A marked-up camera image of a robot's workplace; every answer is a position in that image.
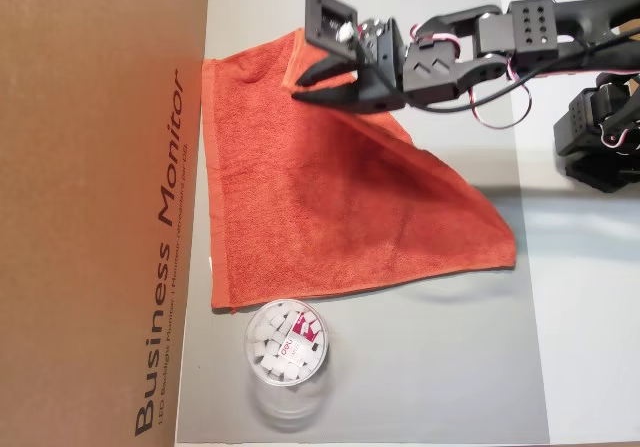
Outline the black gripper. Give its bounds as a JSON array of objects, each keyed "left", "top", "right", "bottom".
[{"left": 291, "top": 15, "right": 407, "bottom": 114}]

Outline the orange terry towel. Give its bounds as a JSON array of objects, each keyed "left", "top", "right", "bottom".
[{"left": 199, "top": 27, "right": 517, "bottom": 314}]

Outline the black camera cable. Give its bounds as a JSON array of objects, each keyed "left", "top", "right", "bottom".
[{"left": 349, "top": 26, "right": 640, "bottom": 116}]

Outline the red white eraser wrapper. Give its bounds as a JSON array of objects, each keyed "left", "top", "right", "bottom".
[{"left": 279, "top": 311, "right": 322, "bottom": 363}]

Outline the clear plastic jar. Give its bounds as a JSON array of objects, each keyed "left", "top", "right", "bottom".
[{"left": 243, "top": 299, "right": 335, "bottom": 431}]

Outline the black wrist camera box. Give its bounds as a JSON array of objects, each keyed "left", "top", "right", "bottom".
[{"left": 303, "top": 0, "right": 360, "bottom": 61}]

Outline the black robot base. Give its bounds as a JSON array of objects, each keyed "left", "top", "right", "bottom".
[{"left": 562, "top": 154, "right": 640, "bottom": 194}]

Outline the grey desk mat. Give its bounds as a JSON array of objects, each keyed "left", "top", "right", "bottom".
[{"left": 174, "top": 0, "right": 551, "bottom": 446}]

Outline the brown cardboard monitor box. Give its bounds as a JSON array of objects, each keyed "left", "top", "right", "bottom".
[{"left": 0, "top": 0, "right": 211, "bottom": 447}]

